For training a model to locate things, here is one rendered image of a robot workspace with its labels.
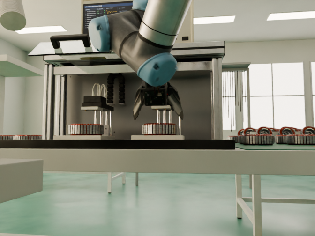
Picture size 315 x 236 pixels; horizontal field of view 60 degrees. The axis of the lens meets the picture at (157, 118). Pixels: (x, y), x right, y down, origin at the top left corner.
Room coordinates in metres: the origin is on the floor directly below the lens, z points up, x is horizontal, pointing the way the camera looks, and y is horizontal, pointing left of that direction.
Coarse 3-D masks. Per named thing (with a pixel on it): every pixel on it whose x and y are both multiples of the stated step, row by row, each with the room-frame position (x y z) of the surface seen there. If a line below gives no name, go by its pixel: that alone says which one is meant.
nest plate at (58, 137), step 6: (54, 138) 0.83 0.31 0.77; (60, 138) 0.83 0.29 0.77; (66, 138) 0.82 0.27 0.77; (72, 138) 0.82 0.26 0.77; (78, 138) 0.82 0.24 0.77; (84, 138) 0.82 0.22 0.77; (90, 138) 0.81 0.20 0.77; (96, 138) 0.81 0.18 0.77; (102, 138) 0.83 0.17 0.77; (108, 138) 0.88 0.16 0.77; (114, 138) 0.95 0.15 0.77
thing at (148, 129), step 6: (144, 126) 0.83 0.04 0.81; (150, 126) 0.81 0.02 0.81; (156, 126) 0.81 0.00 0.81; (162, 126) 0.81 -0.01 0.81; (168, 126) 0.81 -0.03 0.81; (174, 126) 0.83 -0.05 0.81; (144, 132) 0.83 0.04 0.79; (150, 132) 0.81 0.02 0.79; (156, 132) 0.81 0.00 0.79; (162, 132) 0.81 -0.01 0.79; (168, 132) 0.81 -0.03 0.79; (174, 132) 0.83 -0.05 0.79
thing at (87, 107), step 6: (84, 96) 0.94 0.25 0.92; (90, 96) 0.94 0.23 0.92; (96, 96) 0.94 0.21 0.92; (102, 96) 0.95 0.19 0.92; (84, 102) 0.94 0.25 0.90; (90, 102) 0.94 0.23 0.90; (96, 102) 0.94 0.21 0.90; (102, 102) 0.95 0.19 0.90; (84, 108) 0.92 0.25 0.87; (90, 108) 0.92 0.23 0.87; (96, 108) 0.91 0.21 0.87; (102, 108) 0.96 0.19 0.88; (108, 108) 1.01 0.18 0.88; (96, 114) 1.04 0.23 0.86; (102, 114) 1.03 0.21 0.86; (96, 120) 1.04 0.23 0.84; (102, 120) 1.04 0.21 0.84
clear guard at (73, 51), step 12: (36, 48) 0.78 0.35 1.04; (48, 48) 0.77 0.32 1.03; (60, 48) 0.76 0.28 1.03; (72, 48) 0.76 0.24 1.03; (84, 48) 0.75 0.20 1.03; (72, 60) 0.99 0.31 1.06; (84, 60) 0.99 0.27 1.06; (96, 60) 0.99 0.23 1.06; (108, 60) 0.99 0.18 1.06; (120, 60) 0.99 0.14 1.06
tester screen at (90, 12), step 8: (88, 8) 1.03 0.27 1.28; (96, 8) 1.02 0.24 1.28; (104, 8) 1.02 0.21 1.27; (112, 8) 1.02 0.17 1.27; (120, 8) 1.01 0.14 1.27; (128, 8) 1.01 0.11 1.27; (88, 16) 1.03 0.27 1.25; (96, 16) 1.02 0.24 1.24; (88, 24) 1.03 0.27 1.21; (88, 32) 1.03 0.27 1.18
